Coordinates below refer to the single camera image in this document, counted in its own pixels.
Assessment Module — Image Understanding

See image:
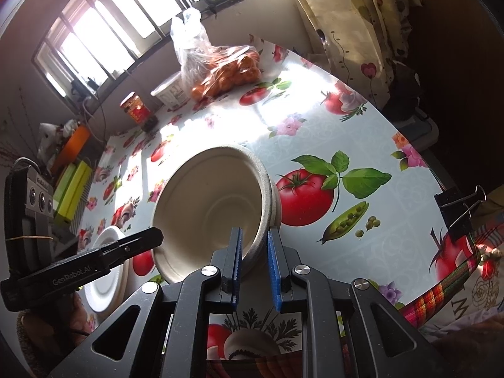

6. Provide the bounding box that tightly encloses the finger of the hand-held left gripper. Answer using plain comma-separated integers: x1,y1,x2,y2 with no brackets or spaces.
83,226,164,273

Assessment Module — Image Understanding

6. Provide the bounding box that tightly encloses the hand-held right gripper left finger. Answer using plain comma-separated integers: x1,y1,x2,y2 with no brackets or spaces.
49,226,244,378

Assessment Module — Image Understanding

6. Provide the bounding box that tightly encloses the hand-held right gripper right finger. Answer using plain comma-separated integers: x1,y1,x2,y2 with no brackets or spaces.
267,227,446,378

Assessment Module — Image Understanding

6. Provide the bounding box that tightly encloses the white ribbed paper plate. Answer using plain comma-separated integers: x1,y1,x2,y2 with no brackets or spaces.
84,226,125,312
114,240,131,302

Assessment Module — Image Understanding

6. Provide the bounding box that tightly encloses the beige paper bowl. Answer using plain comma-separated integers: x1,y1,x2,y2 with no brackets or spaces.
152,144,273,285
268,181,284,232
232,146,278,275

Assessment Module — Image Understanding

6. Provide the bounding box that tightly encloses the person's left forearm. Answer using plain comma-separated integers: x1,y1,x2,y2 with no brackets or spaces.
16,309,66,368

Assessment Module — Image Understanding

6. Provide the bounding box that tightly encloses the person's left hand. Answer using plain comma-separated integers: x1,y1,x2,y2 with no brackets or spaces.
51,288,97,338

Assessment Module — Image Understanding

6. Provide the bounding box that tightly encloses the green and white flat box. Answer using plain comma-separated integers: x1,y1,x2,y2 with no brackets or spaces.
52,163,76,207

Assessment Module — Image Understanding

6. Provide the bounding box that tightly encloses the orange container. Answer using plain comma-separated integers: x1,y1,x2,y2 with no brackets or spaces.
50,125,91,172

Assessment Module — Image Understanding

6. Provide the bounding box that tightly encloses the vegetable print tablecloth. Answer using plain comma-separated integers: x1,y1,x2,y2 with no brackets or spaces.
76,33,504,364

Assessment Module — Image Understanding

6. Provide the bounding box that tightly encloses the red label sauce jar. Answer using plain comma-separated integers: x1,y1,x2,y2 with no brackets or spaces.
120,92,159,133

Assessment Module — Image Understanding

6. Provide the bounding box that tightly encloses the white plastic tub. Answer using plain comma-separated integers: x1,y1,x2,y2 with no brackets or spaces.
151,72,194,108

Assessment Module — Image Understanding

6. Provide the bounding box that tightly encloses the colourful plaid cloth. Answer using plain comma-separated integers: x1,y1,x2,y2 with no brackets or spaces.
405,244,486,324

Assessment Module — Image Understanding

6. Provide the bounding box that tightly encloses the black binder clip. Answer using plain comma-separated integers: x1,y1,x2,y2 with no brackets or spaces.
433,185,488,243

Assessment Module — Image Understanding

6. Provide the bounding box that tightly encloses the plastic bag of orange fruit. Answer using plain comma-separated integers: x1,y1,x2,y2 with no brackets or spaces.
169,8,263,100

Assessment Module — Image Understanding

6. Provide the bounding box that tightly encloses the white rose print cloth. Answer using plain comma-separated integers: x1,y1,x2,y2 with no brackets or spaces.
427,220,504,344

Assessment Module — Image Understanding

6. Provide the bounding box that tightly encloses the barred window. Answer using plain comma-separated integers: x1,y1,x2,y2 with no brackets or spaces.
31,0,293,100

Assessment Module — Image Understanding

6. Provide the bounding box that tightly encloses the cream printed curtain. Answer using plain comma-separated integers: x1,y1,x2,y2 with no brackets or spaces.
289,0,425,112

